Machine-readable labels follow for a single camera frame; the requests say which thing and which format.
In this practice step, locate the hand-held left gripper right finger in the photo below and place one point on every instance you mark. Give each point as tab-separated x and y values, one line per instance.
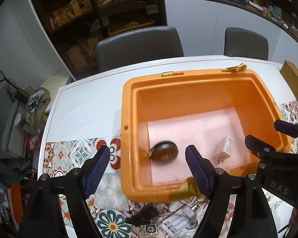
198	173

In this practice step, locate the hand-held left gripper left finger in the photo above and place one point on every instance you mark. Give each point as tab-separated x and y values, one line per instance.
96	171

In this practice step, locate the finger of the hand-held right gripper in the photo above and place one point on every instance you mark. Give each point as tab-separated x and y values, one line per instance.
290	129
257	146

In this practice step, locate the white plug adapter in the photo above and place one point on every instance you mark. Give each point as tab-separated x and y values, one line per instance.
224	148

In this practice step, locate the black computer mouse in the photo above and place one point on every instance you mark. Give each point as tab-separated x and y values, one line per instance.
164	151

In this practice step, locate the orange plastic box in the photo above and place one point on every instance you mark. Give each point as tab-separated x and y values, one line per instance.
131	104

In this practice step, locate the patterned tile table mat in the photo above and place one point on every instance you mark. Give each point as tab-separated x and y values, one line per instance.
64	153

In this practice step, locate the pink foam sheet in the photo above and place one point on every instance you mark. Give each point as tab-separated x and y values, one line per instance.
188	129

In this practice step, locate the white battery charger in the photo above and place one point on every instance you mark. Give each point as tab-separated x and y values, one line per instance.
181	217

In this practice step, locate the cork block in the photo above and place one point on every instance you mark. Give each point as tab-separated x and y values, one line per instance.
295	79

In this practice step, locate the red white package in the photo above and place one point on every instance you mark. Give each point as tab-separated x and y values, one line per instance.
34	141

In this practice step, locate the printed tote bag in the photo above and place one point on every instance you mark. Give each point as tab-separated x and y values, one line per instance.
38	106

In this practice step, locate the grey upholstered chair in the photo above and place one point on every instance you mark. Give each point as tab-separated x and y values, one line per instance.
245	44
139	44

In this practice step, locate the cardboard box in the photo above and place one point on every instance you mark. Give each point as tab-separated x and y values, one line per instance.
77	57

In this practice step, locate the orange shelf tray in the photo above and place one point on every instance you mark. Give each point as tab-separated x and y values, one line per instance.
129	31

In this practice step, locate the dark wooden shelf unit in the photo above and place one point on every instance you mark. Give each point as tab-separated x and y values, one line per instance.
100	10

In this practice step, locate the pile of wooden blocks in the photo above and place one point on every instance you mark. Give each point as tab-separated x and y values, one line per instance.
74	8

